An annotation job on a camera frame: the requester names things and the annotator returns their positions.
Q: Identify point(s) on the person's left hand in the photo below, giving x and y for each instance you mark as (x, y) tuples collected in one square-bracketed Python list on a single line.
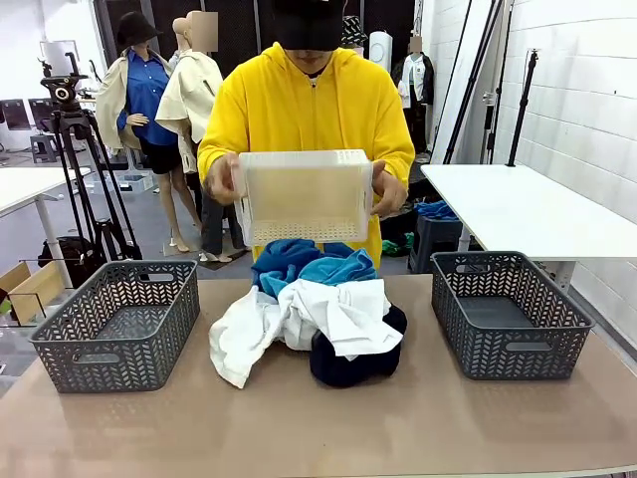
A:
[(390, 194)]

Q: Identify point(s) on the person's right hand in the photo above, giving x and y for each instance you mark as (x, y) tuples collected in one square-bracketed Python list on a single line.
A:
[(221, 181)]

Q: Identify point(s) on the white perforated plastic basket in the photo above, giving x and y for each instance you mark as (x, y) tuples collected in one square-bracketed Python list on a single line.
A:
[(303, 194)]

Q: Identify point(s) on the cyan polo shirt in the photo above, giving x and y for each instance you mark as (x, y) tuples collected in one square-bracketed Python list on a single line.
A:
[(338, 271)]

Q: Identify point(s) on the white garment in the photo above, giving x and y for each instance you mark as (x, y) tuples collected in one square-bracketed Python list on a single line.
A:
[(348, 313)]

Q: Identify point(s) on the person's left forearm yellow sleeve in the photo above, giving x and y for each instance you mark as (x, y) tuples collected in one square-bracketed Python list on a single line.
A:
[(400, 159)]

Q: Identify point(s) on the person's right forearm yellow sleeve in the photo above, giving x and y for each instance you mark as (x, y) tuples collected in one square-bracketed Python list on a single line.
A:
[(211, 154)]

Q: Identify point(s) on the blue cloth pile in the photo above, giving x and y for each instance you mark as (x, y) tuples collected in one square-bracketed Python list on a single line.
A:
[(435, 209)]

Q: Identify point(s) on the green cloth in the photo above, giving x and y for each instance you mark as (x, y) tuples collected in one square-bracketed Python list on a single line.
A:
[(398, 246)]

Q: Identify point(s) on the dark grey plastic stool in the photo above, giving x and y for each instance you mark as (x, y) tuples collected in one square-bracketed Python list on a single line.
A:
[(433, 241)]

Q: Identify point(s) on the mannequin with cream jacket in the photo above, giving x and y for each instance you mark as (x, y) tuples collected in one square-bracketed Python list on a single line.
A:
[(191, 94)]

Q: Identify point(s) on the medium blue garment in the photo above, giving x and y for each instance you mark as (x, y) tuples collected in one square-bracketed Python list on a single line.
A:
[(283, 256)]

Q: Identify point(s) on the person torso in yellow hoodie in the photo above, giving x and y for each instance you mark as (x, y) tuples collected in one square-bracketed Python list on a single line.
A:
[(308, 114)]

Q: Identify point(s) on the mannequin with blue shirt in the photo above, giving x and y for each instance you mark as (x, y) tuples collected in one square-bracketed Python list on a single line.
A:
[(144, 94)]

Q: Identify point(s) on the mannequin with black white jacket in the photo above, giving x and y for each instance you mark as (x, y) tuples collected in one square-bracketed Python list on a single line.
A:
[(415, 79)]

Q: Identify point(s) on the white table with white legs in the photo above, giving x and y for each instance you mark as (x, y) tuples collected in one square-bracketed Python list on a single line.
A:
[(522, 209)]

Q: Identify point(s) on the black leaning tripod poles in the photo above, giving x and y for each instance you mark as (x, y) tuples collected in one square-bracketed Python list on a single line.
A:
[(473, 79)]

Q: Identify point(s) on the white cylindrical air purifier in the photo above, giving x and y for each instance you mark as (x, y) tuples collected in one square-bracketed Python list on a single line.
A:
[(380, 47)]

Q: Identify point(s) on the black light stand pole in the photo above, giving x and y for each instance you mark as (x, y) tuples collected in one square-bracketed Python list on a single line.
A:
[(522, 109)]

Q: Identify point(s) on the black bag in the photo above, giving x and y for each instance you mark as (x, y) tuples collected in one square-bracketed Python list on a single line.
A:
[(74, 256)]

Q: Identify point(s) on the patterned black bucket hat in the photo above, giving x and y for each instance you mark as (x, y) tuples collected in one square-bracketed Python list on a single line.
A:
[(354, 30)]

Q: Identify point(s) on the black cap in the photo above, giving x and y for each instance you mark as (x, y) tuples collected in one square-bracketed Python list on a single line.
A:
[(308, 25)]

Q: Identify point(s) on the grey step stool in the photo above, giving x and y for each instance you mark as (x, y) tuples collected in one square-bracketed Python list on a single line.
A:
[(44, 147)]

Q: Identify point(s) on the navy blue garment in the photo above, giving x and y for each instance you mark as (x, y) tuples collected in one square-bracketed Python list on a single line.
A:
[(348, 371)]

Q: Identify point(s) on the white table with round leg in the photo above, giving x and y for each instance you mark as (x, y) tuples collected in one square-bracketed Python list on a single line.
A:
[(25, 186)]

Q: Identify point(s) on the grey woven plastic basket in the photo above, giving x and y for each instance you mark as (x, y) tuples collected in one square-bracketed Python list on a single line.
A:
[(517, 366), (109, 376)]

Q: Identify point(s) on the wooden board box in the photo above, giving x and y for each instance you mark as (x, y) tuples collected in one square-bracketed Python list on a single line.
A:
[(30, 291)]

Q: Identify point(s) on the black camera tripod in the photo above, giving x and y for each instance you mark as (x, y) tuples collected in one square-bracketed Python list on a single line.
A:
[(69, 149)]

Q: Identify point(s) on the black video camera head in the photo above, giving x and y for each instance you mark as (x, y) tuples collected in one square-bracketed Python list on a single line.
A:
[(62, 92)]

